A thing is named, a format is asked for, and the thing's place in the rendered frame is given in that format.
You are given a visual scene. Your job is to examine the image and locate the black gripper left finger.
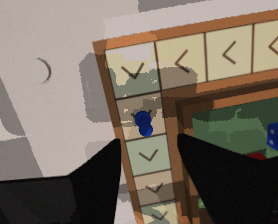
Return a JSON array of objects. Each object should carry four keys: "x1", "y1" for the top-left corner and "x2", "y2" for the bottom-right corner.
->
[{"x1": 0, "y1": 138, "x2": 121, "y2": 224}]

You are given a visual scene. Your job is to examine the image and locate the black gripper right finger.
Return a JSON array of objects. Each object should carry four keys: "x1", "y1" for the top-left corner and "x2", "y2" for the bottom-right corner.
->
[{"x1": 177, "y1": 133, "x2": 278, "y2": 224}]

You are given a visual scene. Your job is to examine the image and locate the blue pawn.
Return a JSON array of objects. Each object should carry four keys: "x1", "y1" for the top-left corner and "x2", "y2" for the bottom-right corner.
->
[{"x1": 135, "y1": 111, "x2": 153, "y2": 137}]

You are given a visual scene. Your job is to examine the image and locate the blue die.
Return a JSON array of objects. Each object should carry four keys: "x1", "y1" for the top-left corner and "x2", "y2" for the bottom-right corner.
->
[{"x1": 266, "y1": 122, "x2": 278, "y2": 150}]

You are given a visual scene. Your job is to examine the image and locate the red die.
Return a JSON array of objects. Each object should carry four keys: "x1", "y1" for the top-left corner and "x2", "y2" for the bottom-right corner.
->
[{"x1": 246, "y1": 153, "x2": 267, "y2": 160}]

